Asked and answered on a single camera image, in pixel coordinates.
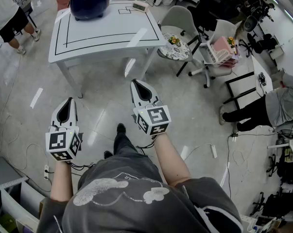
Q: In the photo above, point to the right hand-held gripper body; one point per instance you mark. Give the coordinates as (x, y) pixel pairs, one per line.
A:
(158, 115)

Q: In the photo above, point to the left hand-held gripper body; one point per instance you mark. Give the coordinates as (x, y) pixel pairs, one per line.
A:
(55, 141)

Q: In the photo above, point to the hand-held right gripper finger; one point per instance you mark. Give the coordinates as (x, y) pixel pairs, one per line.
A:
(133, 96)
(154, 97)

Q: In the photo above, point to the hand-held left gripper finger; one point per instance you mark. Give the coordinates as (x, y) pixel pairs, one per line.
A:
(54, 116)
(74, 115)

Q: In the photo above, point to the person's left forearm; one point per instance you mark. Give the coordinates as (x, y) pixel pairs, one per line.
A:
(61, 181)

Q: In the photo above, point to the person's right forearm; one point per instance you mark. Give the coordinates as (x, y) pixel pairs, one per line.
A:
(170, 161)

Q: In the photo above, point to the white power strip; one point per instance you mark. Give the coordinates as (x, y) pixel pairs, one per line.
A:
(213, 151)
(46, 172)

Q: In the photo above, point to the person's black shoe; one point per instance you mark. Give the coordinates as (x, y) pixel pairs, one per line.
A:
(121, 127)
(108, 154)

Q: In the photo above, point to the person's black trousers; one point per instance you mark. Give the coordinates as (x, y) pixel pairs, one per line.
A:
(124, 144)

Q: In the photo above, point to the grey metal shelf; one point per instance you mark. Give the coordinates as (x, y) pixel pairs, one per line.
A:
(15, 203)

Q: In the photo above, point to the white plastic basket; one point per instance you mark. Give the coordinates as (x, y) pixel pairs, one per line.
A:
(219, 57)

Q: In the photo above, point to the white table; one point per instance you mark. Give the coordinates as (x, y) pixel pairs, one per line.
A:
(100, 25)

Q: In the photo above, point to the grey chair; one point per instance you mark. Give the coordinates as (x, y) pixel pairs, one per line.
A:
(180, 18)

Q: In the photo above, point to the person's grey printed shirt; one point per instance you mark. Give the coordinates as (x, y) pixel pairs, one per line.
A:
(136, 203)

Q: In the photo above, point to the white office chair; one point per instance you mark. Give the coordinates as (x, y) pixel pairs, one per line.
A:
(224, 28)

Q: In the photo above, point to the navy rice cooker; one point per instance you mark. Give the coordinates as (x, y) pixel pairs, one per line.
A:
(88, 7)

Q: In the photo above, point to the black office chair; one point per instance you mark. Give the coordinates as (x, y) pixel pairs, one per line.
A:
(214, 8)
(263, 42)

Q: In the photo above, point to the small black device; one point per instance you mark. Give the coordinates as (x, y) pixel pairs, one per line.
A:
(262, 79)

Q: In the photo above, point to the black-framed white desk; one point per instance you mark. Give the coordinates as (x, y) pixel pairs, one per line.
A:
(260, 69)

